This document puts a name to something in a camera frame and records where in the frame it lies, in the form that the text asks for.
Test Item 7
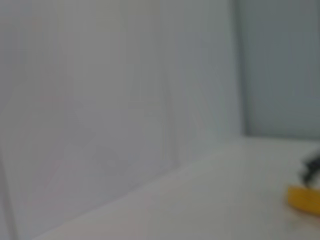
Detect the yellow banana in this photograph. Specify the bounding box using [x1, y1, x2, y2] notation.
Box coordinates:
[285, 185, 320, 218]

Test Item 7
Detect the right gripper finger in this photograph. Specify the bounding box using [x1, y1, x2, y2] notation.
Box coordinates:
[300, 153, 320, 188]

